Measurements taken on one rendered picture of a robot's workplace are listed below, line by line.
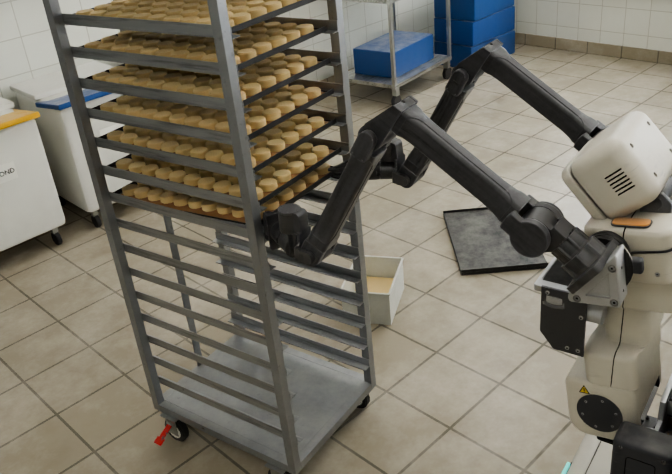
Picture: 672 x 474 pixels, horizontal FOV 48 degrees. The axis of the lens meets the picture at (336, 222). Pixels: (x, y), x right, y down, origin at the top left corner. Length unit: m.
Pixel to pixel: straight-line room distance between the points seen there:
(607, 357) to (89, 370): 2.21
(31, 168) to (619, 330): 3.13
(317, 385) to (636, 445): 1.28
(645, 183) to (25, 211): 3.28
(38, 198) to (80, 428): 1.54
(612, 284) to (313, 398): 1.43
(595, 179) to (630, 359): 0.42
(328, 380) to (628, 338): 1.27
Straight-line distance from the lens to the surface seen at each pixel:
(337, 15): 2.11
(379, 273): 3.43
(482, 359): 3.03
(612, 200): 1.57
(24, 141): 4.09
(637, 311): 1.73
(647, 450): 1.77
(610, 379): 1.80
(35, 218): 4.22
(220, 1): 1.75
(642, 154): 1.57
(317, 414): 2.61
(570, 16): 6.77
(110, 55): 2.12
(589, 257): 1.48
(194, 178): 2.13
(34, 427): 3.14
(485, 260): 3.60
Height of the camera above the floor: 1.90
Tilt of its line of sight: 28 degrees down
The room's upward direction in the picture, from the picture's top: 6 degrees counter-clockwise
